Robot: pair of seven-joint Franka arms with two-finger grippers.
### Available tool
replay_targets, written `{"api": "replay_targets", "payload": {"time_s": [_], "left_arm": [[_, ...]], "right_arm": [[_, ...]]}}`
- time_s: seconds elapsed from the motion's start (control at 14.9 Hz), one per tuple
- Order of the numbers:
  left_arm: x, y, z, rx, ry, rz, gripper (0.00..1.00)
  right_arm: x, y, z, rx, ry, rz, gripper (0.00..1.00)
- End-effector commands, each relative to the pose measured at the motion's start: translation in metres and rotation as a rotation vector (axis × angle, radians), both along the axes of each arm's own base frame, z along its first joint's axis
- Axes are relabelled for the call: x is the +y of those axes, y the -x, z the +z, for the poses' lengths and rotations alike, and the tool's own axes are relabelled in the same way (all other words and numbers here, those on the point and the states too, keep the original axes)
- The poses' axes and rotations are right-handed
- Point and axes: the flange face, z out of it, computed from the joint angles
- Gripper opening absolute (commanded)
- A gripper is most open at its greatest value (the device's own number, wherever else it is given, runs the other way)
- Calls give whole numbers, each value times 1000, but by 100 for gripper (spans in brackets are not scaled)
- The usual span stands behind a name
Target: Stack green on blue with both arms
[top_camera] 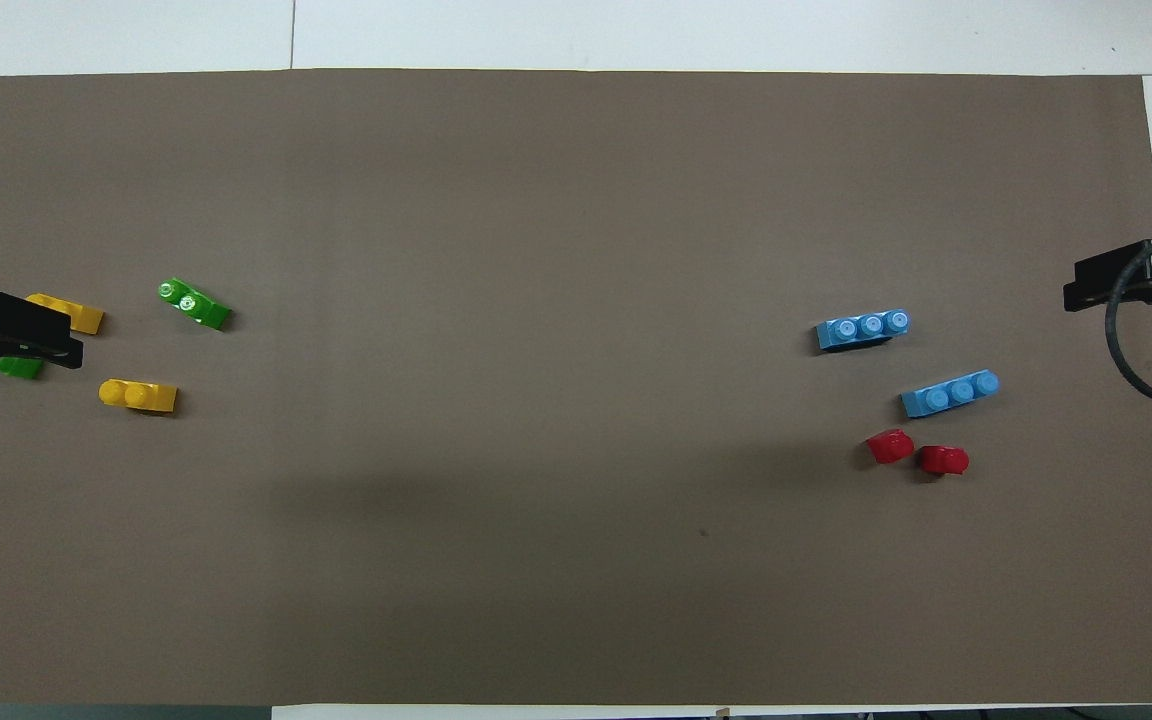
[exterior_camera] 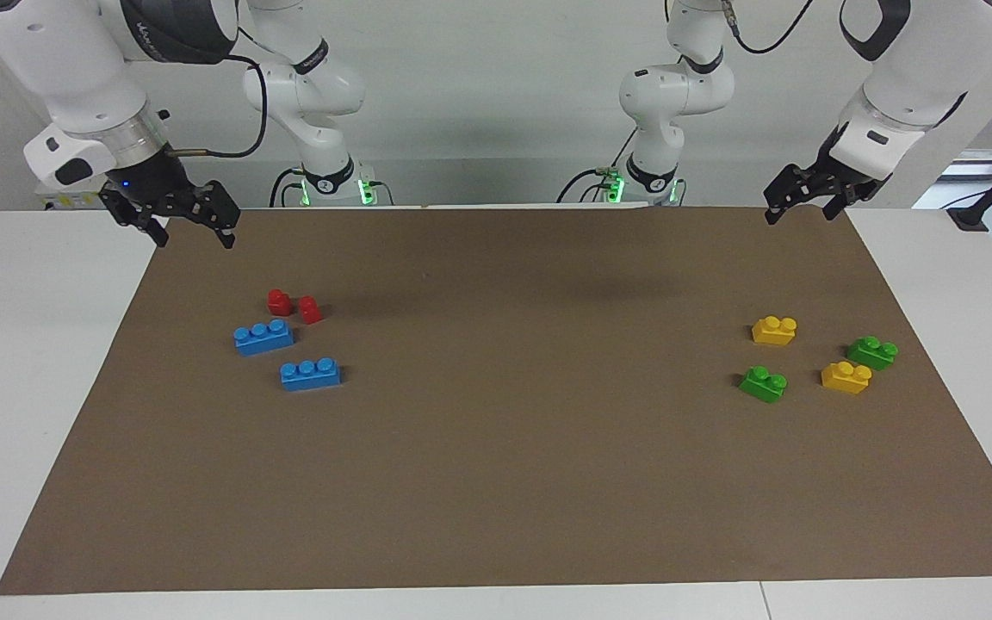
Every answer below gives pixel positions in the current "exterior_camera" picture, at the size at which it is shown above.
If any blue three-stud toy brick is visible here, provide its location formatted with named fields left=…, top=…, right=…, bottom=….
left=233, top=319, right=296, bottom=357
left=280, top=357, right=344, bottom=393

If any green two-stud toy brick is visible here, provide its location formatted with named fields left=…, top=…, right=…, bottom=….
left=738, top=366, right=788, bottom=404
left=846, top=336, right=900, bottom=371

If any white power strip box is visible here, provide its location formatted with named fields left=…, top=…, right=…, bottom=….
left=36, top=189, right=111, bottom=212

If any black base cable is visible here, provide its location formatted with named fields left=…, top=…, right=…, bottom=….
left=269, top=166, right=306, bottom=208
left=556, top=127, right=639, bottom=204

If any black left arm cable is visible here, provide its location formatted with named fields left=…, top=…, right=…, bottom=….
left=718, top=0, right=817, bottom=55

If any brown table mat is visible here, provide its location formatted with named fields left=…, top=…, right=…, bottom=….
left=0, top=205, right=992, bottom=597

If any yellow two-stud toy brick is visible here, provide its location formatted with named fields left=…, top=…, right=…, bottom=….
left=821, top=361, right=873, bottom=395
left=752, top=316, right=798, bottom=346

